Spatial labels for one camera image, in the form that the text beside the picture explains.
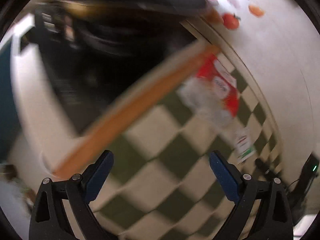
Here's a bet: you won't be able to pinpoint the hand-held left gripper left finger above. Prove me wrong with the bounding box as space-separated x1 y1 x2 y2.
29 150 118 240

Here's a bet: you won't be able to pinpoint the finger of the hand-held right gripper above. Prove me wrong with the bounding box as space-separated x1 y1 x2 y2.
255 158 284 178

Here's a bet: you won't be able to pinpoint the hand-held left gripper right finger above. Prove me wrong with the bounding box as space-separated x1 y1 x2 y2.
209 150 293 240

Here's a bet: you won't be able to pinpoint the red white plastic bag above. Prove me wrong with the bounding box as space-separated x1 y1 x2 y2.
178 53 241 133

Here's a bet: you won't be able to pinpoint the small white sachet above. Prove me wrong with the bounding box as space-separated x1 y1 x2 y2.
233 127 257 166

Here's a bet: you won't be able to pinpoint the green checkered tablecloth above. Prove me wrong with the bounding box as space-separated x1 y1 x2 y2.
51 40 284 240

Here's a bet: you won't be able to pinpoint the clear plastic bags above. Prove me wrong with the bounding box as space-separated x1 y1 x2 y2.
0 164 36 206

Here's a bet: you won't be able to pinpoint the black gas stove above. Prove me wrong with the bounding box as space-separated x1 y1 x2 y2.
34 2 203 136

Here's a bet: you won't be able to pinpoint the blue stove cabinet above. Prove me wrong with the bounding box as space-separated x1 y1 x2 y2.
0 40 21 161

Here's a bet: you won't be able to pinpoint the tomato shaped magnet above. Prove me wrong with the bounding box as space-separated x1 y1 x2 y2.
222 12 241 31

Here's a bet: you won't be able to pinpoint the brown round magnet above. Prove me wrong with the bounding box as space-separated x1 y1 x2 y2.
207 9 223 23

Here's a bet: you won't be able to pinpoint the orange wall sticker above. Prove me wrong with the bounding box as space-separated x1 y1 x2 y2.
248 4 265 18

